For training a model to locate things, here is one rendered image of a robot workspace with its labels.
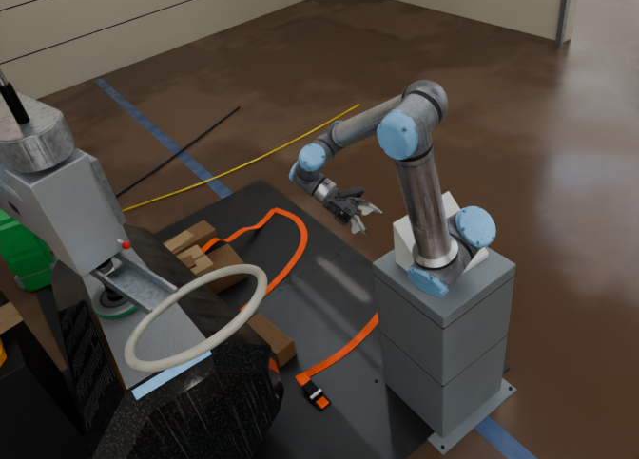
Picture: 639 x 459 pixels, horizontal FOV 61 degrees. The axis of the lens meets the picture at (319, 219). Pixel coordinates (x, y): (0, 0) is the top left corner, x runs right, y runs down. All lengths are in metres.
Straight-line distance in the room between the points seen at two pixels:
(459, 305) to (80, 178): 1.41
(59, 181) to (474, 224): 1.39
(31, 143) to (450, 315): 1.51
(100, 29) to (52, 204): 5.30
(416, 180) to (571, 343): 1.79
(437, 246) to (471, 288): 0.42
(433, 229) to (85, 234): 1.22
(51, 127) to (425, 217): 1.19
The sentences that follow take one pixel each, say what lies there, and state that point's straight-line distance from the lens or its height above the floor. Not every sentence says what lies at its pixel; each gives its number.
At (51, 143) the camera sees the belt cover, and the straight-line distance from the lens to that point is 1.91.
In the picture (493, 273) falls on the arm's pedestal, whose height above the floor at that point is 0.85.
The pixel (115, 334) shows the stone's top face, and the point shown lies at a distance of 2.35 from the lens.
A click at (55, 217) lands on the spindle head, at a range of 2.03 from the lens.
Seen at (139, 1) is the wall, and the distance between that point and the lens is 7.28.
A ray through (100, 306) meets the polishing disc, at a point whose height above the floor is 0.86.
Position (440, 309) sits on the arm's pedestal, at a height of 0.85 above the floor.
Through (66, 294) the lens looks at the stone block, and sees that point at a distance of 2.82.
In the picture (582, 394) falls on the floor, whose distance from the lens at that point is 2.94.
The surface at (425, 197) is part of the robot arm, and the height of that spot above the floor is 1.44.
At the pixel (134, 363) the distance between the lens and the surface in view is 1.68.
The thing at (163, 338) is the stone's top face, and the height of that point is 0.80.
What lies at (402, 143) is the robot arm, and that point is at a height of 1.65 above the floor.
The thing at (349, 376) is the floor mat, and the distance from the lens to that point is 2.89.
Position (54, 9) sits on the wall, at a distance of 7.04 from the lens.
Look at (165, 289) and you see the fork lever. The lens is 2.02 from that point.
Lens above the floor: 2.39
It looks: 39 degrees down
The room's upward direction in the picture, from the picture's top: 10 degrees counter-clockwise
